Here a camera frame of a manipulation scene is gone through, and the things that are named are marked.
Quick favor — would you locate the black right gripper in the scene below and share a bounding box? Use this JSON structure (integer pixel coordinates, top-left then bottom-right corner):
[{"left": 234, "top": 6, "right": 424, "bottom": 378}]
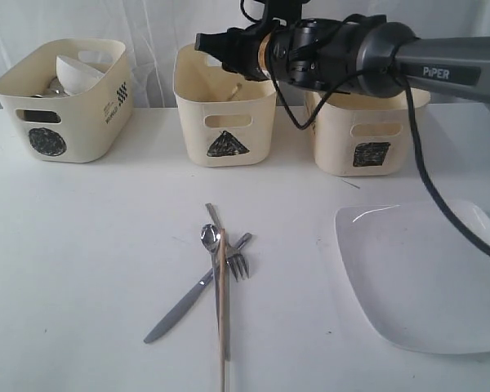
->
[{"left": 194, "top": 23, "right": 270, "bottom": 81}]

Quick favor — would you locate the wooden chopstick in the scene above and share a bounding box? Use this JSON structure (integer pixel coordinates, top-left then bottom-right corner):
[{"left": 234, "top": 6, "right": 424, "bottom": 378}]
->
[
  {"left": 226, "top": 83, "right": 243, "bottom": 101},
  {"left": 218, "top": 229, "right": 226, "bottom": 392}
]

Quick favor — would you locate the white ceramic bowl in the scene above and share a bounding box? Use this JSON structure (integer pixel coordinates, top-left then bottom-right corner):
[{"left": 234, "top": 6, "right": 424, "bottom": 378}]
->
[{"left": 56, "top": 55, "right": 105, "bottom": 96}]

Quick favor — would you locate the stainless steel bowl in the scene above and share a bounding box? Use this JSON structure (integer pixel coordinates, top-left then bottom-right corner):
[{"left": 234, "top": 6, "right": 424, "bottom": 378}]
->
[{"left": 42, "top": 78, "right": 68, "bottom": 97}]

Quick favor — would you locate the stainless steel spoon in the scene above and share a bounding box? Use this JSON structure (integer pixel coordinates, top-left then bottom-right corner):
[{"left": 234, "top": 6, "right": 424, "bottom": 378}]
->
[{"left": 200, "top": 224, "right": 230, "bottom": 361}]

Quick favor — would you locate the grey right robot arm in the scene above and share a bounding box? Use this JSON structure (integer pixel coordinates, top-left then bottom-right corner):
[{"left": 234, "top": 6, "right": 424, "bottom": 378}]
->
[{"left": 194, "top": 14, "right": 490, "bottom": 109}]

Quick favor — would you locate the cream bin with black triangle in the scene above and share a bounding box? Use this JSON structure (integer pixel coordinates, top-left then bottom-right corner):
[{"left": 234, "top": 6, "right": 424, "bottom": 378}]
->
[{"left": 173, "top": 44, "right": 277, "bottom": 167}]

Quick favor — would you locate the cream bin with black square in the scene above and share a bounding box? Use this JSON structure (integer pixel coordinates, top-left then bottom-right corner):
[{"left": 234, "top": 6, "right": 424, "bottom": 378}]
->
[{"left": 307, "top": 92, "right": 412, "bottom": 177}]

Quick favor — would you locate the cream bin with black circle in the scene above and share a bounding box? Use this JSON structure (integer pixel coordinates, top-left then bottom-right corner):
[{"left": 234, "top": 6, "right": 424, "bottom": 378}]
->
[{"left": 0, "top": 38, "right": 133, "bottom": 163}]

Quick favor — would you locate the stainless steel fork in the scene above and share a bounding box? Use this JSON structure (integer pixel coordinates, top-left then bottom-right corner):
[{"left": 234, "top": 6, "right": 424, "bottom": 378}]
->
[{"left": 204, "top": 203, "right": 251, "bottom": 283}]

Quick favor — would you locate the stainless steel knife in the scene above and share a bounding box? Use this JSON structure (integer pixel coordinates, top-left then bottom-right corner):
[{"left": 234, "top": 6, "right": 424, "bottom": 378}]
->
[{"left": 143, "top": 269, "right": 214, "bottom": 344}]

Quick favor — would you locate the white square plate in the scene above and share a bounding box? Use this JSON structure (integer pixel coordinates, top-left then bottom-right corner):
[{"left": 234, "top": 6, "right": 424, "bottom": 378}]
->
[{"left": 335, "top": 201, "right": 490, "bottom": 354}]

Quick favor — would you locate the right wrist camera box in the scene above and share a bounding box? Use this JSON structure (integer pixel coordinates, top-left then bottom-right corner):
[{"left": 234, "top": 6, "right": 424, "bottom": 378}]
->
[{"left": 260, "top": 0, "right": 310, "bottom": 27}]

